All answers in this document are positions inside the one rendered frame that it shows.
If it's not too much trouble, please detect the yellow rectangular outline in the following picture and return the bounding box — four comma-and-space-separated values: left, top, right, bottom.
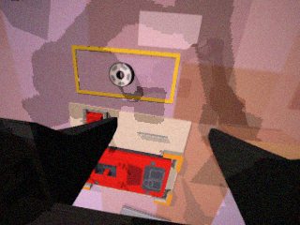
71, 45, 181, 103

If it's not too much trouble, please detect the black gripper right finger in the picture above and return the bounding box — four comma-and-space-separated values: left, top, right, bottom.
207, 128, 300, 225

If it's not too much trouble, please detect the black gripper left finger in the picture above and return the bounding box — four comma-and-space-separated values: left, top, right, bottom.
0, 117, 118, 205

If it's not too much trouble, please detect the grey flat rectangular slab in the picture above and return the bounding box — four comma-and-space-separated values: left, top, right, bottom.
121, 206, 171, 222

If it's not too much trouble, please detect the black toy wheel with grey hub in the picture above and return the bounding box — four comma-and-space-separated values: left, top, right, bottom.
109, 62, 134, 87

